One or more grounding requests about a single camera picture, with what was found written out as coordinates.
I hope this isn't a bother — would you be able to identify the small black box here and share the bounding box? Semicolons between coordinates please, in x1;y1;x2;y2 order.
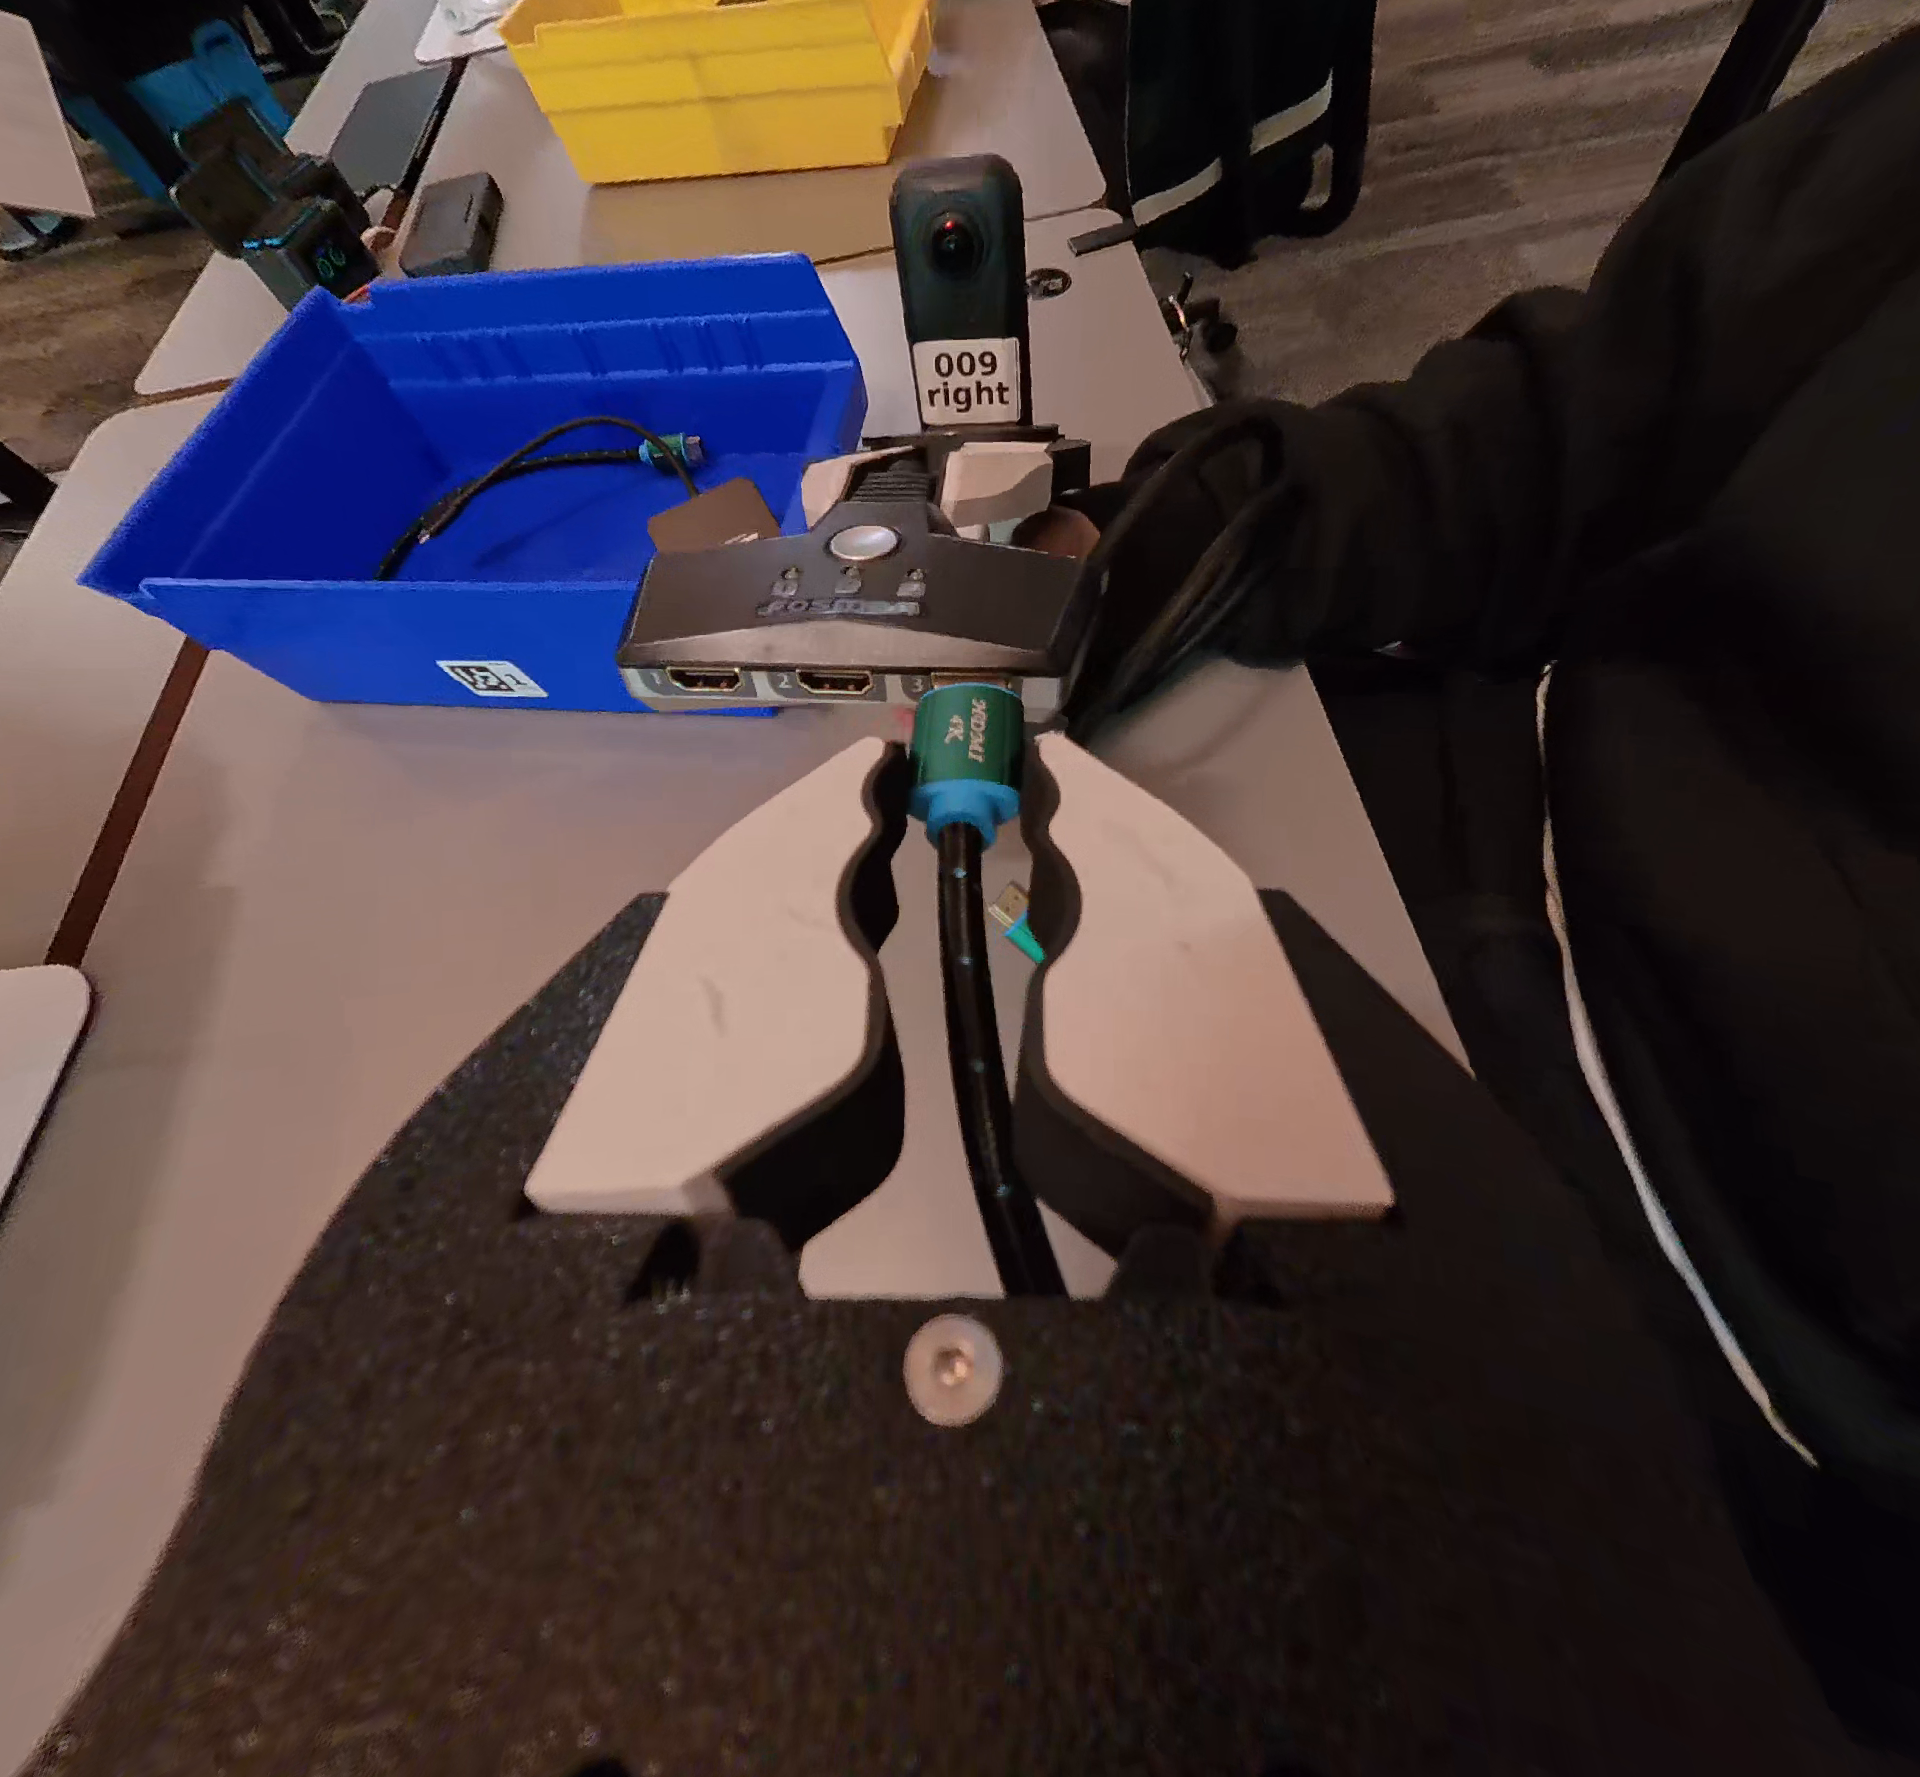
395;169;506;280

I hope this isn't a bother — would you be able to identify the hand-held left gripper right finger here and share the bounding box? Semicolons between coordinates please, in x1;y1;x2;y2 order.
1011;730;1401;1230

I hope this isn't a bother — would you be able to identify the blue plastic bin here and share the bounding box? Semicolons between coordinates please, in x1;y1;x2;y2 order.
78;251;871;716

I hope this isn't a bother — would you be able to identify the black video switch box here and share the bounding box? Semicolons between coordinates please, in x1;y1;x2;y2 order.
619;457;1104;721

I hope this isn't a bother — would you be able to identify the black tablet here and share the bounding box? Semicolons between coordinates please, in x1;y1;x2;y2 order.
328;63;459;199

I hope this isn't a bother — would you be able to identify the person's black clothing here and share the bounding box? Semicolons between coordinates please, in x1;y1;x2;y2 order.
1321;651;1920;1777

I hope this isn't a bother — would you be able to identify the black lamp stand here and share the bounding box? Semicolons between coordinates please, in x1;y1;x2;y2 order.
1655;0;1910;181

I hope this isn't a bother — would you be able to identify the person's right forearm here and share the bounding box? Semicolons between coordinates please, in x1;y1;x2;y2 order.
1107;37;1920;698

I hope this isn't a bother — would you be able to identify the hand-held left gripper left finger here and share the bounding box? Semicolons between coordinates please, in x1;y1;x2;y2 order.
522;735;909;1219

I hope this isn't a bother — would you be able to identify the blue bag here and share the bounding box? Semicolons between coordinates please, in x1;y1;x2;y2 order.
64;19;297;206

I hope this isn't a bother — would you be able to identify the black cable with green plug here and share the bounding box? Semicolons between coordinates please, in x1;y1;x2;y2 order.
905;679;1074;1301

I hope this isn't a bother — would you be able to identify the grey desk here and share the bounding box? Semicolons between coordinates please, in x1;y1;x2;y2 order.
0;388;227;968
383;0;1112;270
0;209;1480;1777
136;0;459;401

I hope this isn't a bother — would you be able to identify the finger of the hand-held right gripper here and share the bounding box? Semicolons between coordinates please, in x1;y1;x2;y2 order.
799;454;943;528
952;443;1064;525

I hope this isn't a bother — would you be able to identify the yellow plastic bin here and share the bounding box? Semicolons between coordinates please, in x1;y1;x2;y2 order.
497;0;940;185

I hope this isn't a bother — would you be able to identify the black desk clamp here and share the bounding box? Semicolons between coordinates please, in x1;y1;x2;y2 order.
1160;274;1241;366

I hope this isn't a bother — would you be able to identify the black cable with teal plug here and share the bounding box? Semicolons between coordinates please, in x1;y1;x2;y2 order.
373;415;707;586

